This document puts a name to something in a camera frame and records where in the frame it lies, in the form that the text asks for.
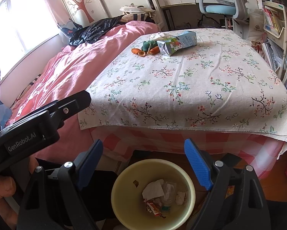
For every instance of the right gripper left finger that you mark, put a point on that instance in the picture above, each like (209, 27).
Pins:
(53, 199)

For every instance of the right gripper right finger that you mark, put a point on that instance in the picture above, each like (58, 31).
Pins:
(235, 198)

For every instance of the orange peel piece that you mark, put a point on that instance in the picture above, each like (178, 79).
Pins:
(138, 52)
(154, 51)

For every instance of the green wrapper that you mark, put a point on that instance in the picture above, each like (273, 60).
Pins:
(148, 45)

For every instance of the blue milk carton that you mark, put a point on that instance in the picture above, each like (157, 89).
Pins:
(168, 45)

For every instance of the yellow round trash bin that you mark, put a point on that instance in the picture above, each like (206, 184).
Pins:
(127, 200)

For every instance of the left hand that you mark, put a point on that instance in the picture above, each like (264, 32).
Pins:
(7, 189)

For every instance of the pink checked bed sheet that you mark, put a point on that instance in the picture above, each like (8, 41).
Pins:
(259, 151)

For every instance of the clear plastic bottle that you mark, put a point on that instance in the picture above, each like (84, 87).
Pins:
(169, 189)

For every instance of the red snack wrapper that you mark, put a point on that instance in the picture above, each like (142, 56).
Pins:
(154, 206)

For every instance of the white paper in bin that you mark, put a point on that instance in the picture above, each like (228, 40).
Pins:
(153, 190)

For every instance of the pink duvet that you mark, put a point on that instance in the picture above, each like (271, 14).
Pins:
(69, 72)

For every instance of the floral white cloth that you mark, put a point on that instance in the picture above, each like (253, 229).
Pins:
(220, 84)

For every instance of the black down jacket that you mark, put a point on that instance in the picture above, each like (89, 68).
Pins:
(93, 32)

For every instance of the pink curtain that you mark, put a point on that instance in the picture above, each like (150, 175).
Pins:
(59, 12)

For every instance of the white tote bag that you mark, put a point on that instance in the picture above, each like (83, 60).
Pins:
(256, 32)

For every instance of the striped pillow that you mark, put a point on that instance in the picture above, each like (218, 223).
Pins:
(136, 17)

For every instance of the white bag on pillow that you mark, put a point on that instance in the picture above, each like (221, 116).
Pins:
(134, 9)

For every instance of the grey blue desk chair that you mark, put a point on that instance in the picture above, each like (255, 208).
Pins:
(222, 0)

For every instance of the white desk with drawers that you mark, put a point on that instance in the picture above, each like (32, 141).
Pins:
(183, 14)

